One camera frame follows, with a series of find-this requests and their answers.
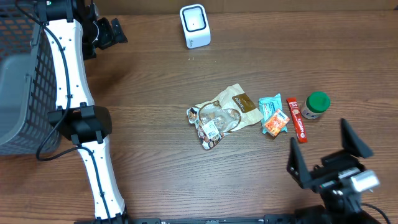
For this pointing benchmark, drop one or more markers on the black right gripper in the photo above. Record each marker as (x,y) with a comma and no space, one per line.
(331,168)

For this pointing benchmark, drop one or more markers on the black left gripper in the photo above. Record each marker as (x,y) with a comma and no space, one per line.
(109,34)

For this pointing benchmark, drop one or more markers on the red white snack packet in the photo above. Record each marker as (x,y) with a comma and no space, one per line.
(297,120)

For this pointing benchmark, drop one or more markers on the green lid Knorr jar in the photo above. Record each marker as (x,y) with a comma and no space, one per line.
(315,105)

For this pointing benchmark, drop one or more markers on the orange snack packet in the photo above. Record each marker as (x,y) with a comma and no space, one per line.
(276,122)

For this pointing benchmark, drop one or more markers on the teal white snack packet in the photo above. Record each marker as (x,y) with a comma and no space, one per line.
(267,107)

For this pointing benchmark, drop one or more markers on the white brown snack bag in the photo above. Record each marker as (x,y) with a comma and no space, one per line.
(230,111)

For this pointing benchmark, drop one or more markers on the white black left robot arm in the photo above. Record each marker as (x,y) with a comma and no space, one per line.
(75,31)

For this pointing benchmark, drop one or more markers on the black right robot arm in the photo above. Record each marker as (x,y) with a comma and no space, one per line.
(340,181)

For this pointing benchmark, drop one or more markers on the white barcode scanner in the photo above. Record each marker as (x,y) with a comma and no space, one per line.
(195,26)

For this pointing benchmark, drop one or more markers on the grey plastic mesh basket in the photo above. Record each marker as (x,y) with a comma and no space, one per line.
(28,85)

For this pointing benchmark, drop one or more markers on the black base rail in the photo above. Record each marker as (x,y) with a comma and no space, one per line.
(267,219)

